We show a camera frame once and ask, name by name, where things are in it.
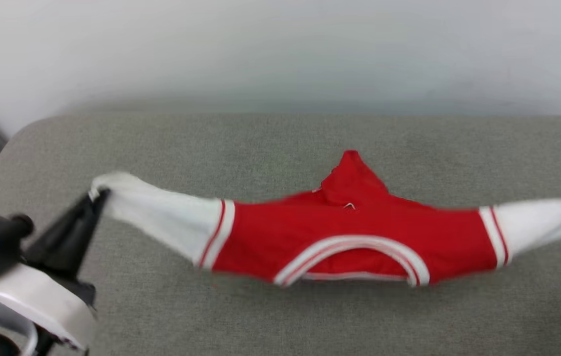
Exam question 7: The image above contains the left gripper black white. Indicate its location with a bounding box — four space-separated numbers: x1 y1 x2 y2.
0 189 111 351

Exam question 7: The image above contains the red and white basketball jersey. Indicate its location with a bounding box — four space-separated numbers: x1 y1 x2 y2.
90 150 561 288

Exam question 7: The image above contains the grey fabric sofa cushion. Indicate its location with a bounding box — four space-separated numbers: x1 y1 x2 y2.
0 113 561 356

